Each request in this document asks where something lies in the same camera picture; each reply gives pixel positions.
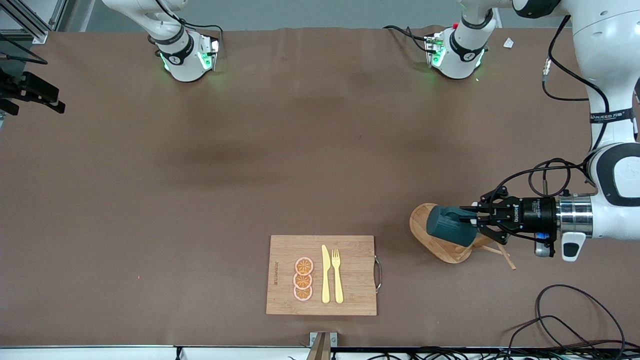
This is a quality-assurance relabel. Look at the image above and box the dark green cup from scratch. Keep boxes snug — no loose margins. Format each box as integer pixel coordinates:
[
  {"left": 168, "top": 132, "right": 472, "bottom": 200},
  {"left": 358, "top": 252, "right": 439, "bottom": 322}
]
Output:
[{"left": 426, "top": 205, "right": 479, "bottom": 248}]

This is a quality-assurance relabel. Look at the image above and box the wooden cup rack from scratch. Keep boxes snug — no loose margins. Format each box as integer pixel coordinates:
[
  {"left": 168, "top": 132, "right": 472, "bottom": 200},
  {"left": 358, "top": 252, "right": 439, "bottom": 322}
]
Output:
[{"left": 408, "top": 202, "right": 517, "bottom": 271}]

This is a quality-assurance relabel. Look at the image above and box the wooden cutting board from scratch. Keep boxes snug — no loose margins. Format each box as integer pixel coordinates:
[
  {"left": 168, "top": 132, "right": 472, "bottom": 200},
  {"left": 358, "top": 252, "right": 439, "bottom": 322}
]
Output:
[{"left": 265, "top": 235, "right": 383, "bottom": 317}]

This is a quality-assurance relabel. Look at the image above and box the yellow plastic fork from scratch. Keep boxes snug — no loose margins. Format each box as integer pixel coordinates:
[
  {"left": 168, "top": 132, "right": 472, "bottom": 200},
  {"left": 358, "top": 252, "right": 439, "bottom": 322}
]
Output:
[{"left": 331, "top": 249, "right": 345, "bottom": 304}]

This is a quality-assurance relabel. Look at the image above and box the yellow plastic knife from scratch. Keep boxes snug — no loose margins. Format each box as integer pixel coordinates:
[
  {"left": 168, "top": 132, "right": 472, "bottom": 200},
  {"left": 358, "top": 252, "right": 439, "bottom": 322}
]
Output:
[{"left": 321, "top": 244, "right": 332, "bottom": 304}]

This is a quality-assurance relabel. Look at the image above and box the brown table cover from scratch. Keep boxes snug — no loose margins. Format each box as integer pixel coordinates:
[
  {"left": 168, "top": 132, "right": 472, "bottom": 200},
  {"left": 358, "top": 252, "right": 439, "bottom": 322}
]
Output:
[{"left": 0, "top": 25, "right": 640, "bottom": 349}]

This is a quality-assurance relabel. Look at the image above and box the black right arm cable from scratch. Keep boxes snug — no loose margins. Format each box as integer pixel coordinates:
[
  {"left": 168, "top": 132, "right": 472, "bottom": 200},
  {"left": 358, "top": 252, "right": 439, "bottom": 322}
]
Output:
[{"left": 0, "top": 31, "right": 49, "bottom": 66}]

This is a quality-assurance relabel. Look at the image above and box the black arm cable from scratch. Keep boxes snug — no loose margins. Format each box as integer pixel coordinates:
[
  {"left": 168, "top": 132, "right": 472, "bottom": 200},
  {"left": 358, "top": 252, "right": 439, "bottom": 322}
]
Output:
[
  {"left": 480, "top": 14, "right": 613, "bottom": 202},
  {"left": 0, "top": 31, "right": 49, "bottom": 66}
]

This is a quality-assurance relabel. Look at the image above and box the aluminium frame post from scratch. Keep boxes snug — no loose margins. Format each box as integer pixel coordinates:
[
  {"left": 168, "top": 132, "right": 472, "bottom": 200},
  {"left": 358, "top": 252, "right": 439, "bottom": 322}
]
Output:
[{"left": 0, "top": 0, "right": 68, "bottom": 45}]

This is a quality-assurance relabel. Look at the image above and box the black looped cable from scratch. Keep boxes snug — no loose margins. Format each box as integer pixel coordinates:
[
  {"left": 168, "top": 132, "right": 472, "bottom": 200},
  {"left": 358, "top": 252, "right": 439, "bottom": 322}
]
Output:
[{"left": 505, "top": 284, "right": 627, "bottom": 360}]

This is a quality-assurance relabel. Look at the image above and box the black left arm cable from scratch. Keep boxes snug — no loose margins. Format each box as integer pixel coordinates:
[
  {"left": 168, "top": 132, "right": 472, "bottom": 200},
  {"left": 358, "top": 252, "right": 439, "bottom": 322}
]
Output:
[{"left": 480, "top": 14, "right": 613, "bottom": 202}]

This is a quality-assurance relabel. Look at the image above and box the black base cable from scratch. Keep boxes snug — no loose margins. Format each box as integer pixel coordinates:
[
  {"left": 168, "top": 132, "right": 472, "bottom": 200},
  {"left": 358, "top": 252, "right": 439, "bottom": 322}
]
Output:
[
  {"left": 383, "top": 25, "right": 432, "bottom": 54},
  {"left": 154, "top": 0, "right": 225, "bottom": 51}
]

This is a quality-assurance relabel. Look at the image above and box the metal bracket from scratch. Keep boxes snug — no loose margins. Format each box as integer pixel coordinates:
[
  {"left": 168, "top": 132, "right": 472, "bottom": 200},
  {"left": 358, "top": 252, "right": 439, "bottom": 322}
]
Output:
[{"left": 309, "top": 331, "right": 338, "bottom": 360}]

